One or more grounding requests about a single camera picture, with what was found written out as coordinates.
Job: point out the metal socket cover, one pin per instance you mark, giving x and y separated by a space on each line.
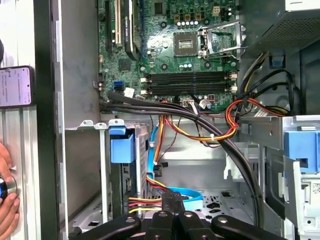
220 26

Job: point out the black expansion slot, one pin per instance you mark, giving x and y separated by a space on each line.
108 25

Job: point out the black smartphone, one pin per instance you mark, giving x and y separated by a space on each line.
15 87

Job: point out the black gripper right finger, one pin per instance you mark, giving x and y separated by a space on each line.
192 225

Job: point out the white expansion slot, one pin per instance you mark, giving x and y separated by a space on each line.
118 22

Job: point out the grey power supply unit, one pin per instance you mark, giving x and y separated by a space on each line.
287 32

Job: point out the black round object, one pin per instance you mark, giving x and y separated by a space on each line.
1 50

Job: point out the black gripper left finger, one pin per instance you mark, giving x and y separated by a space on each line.
160 225

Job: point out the CPU socket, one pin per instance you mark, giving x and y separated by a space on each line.
186 45

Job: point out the hard disk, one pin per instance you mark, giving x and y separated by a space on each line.
122 147

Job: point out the silver drive cage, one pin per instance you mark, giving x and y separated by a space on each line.
275 125

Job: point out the blue plastic drive latch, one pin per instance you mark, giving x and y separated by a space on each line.
295 145

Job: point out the person's hand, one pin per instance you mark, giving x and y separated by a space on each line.
10 215

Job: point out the metal disk bay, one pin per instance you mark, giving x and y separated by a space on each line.
103 150

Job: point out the small blue plastic clip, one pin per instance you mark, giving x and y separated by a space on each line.
277 58

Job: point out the green motherboard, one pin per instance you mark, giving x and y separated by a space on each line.
162 62

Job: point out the blue data port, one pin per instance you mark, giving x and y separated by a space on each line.
118 85

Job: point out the black graphics card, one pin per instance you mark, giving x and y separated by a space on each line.
130 30

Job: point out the black open PC case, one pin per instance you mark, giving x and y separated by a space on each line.
75 75

